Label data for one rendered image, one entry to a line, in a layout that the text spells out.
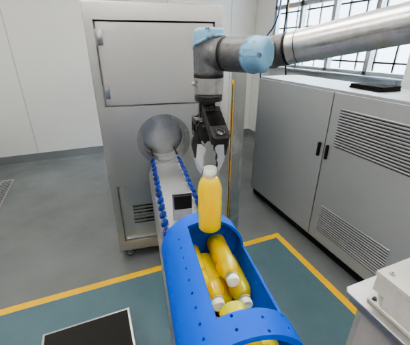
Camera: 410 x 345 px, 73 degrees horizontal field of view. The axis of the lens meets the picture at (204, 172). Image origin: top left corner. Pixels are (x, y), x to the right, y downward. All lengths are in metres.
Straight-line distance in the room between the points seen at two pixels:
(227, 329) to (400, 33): 0.66
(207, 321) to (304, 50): 0.64
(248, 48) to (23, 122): 4.74
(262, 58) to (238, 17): 5.03
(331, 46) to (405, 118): 1.44
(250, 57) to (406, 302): 0.64
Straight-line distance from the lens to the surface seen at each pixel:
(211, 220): 0.81
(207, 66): 0.69
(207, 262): 0.97
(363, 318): 0.93
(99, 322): 2.11
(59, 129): 5.14
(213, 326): 0.66
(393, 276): 0.84
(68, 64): 4.97
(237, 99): 1.44
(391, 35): 0.68
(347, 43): 0.70
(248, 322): 0.65
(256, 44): 0.63
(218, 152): 0.76
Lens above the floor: 1.75
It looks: 25 degrees down
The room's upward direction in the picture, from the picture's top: straight up
